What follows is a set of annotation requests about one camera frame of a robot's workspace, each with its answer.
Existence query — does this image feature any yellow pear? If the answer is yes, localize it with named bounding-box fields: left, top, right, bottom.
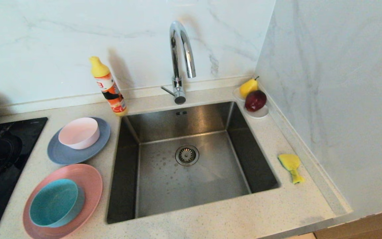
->
left=239, top=76, right=260, bottom=99

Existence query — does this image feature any stainless steel sink basin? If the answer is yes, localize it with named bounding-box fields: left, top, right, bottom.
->
left=106, top=101, right=281, bottom=224

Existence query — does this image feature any blue-grey plate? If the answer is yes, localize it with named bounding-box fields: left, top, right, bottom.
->
left=47, top=117, right=111, bottom=165

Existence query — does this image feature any pale pink bowl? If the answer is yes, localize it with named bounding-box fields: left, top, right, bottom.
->
left=58, top=117, right=100, bottom=150

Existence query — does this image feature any teal bowl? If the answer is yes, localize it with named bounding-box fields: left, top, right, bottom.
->
left=29, top=179, right=85, bottom=228

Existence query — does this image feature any light wooden cabinet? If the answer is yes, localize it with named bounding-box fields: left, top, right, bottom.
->
left=314, top=206, right=382, bottom=239

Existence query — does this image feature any chrome gooseneck faucet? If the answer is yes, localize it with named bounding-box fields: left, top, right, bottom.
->
left=160, top=21, right=197, bottom=105

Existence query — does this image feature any yellow-capped orange dish soap bottle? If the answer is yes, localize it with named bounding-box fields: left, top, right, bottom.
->
left=89, top=56, right=128, bottom=117

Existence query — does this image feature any round metal drain strainer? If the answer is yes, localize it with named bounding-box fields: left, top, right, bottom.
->
left=175, top=145, right=200, bottom=166

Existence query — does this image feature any pink plate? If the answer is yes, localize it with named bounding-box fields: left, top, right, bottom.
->
left=23, top=164, right=103, bottom=239

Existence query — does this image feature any yellow fish-shaped sponge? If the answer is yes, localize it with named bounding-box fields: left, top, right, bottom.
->
left=278, top=154, right=305, bottom=185

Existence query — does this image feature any dark red apple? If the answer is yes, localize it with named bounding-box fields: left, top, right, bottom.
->
left=244, top=90, right=267, bottom=112

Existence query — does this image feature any small white dish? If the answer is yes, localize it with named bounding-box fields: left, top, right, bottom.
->
left=233, top=87, right=270, bottom=119

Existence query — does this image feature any black induction cooktop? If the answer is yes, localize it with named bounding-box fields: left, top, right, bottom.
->
left=0, top=117, right=48, bottom=239

